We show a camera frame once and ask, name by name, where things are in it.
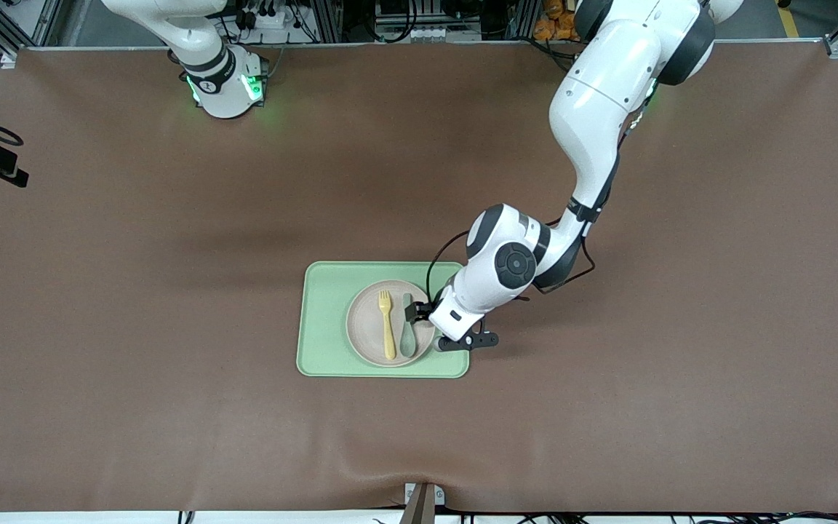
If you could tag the teal plastic spoon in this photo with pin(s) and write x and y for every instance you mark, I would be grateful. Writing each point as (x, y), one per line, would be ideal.
(408, 342)

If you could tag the yellow plastic fork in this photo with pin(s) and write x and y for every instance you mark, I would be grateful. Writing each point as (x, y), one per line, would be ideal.
(388, 342)

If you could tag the pale round plate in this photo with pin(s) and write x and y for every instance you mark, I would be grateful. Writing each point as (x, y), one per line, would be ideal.
(368, 327)

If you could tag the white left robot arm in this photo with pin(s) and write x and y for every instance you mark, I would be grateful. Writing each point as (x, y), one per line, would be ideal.
(601, 94)

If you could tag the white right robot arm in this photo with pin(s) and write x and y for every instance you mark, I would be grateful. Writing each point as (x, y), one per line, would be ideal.
(222, 87)

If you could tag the light green rectangular tray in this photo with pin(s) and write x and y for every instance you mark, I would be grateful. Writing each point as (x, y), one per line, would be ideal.
(324, 320)

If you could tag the brown table cover cloth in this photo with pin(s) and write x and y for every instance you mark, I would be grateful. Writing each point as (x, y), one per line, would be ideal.
(135, 364)

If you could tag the white terminal block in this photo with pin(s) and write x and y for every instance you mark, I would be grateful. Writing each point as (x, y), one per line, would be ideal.
(419, 34)

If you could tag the pile of orange packaged items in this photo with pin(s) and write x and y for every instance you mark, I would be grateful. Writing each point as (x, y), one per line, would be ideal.
(553, 29)

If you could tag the white power strip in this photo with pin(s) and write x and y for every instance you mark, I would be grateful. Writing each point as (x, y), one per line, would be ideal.
(266, 18)

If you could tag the metal bracket with brown post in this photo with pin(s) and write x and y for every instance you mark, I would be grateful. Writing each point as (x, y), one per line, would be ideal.
(423, 506)

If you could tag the aluminium frame post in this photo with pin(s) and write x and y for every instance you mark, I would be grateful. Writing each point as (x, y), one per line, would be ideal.
(524, 20)
(328, 22)

